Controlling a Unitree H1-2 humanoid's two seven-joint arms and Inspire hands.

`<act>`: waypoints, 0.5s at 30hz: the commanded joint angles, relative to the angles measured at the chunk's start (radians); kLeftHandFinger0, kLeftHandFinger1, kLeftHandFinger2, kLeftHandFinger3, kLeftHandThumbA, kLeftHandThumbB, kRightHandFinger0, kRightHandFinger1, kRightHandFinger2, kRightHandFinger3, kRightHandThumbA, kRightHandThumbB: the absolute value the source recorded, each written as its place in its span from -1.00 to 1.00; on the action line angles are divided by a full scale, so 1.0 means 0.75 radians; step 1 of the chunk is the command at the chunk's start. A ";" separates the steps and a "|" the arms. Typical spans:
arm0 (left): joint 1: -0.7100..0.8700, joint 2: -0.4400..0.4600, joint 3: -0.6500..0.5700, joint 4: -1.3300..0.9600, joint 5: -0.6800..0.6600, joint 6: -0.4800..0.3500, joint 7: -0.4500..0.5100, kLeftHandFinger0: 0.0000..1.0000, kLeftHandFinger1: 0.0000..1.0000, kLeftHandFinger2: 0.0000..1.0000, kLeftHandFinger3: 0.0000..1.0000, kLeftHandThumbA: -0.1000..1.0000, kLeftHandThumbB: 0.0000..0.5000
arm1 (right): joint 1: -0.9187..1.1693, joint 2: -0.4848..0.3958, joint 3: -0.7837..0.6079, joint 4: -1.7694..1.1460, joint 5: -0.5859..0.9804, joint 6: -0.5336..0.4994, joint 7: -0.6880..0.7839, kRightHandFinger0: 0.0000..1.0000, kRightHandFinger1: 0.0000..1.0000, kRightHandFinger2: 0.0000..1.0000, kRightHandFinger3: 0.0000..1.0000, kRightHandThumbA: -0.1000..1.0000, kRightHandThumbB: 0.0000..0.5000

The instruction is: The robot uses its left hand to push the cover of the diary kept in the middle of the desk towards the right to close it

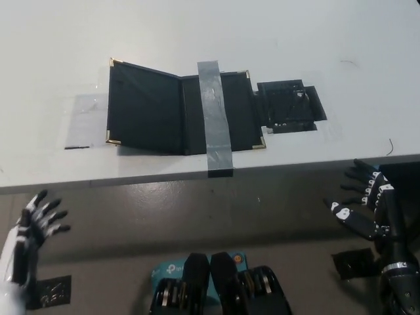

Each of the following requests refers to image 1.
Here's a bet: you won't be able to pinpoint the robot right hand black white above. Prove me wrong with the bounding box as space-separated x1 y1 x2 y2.
323 159 395 243

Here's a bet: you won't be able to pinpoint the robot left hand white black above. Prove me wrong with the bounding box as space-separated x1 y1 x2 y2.
14 189 72 253

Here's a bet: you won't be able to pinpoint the black diary with gold corners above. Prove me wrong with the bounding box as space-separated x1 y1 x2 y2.
105 57 267 156

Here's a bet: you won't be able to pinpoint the black tape patch on desk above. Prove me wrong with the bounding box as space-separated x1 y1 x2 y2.
254 78 328 135

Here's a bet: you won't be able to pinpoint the black robot body blocks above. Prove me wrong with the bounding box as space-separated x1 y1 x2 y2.
149 251 293 315

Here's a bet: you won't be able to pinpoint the black floor tape patch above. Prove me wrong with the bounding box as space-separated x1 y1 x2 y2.
331 248 383 280
26 274 72 311

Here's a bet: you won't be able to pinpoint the clear plastic sheet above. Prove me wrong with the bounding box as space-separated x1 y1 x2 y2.
64 93 111 150

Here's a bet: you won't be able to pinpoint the teal router box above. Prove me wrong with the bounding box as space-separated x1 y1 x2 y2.
150 251 252 299

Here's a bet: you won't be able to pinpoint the grey duct tape strip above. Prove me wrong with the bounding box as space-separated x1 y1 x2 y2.
197 60 235 179

